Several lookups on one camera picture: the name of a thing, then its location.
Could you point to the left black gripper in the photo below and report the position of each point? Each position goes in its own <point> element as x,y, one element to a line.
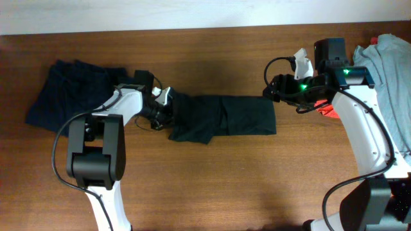
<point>168,119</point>

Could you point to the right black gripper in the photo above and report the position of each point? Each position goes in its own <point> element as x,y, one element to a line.
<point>283,83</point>

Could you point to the dark green black t-shirt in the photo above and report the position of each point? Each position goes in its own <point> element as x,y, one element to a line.
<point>200,118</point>

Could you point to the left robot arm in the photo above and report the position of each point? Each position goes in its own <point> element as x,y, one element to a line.
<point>96,154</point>

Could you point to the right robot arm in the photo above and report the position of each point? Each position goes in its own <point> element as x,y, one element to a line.
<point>381,198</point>

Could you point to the red orange garment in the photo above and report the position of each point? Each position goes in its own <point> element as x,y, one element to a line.
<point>326,110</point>

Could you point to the folded navy blue garment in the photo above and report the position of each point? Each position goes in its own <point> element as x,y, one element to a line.
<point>73,88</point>

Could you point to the light grey blue garment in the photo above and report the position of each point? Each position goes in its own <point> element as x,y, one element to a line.
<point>388,62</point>

